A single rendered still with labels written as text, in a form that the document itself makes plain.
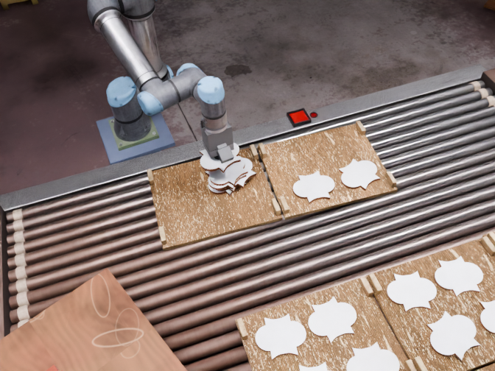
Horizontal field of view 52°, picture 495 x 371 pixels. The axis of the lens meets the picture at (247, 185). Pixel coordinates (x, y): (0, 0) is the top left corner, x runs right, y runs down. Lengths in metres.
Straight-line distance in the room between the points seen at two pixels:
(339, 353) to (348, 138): 0.84
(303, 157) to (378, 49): 2.26
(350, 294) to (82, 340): 0.77
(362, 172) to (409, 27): 2.60
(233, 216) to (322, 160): 0.41
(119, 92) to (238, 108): 1.63
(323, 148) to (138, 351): 0.99
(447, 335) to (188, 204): 0.91
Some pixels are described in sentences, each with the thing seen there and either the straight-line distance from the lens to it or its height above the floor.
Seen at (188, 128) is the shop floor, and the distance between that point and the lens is 3.41.
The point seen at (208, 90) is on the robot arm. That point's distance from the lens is 1.48.
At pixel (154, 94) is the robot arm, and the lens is 1.54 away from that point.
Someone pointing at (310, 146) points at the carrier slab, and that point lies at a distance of 1.93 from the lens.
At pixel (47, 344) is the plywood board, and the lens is 1.52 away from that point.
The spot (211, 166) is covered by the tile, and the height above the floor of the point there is 1.09.
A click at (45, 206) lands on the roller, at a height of 0.92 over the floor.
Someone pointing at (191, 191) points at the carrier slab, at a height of 0.94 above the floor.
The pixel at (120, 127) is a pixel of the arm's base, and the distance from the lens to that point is 2.09.
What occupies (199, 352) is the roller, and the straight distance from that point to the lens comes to 1.53.
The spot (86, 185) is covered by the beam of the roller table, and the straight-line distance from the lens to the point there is 1.97.
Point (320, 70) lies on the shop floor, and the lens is 3.81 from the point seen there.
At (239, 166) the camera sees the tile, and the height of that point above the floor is 1.00.
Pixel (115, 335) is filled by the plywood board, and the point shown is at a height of 1.04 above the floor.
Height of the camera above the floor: 2.33
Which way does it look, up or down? 50 degrees down
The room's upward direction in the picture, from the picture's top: 5 degrees counter-clockwise
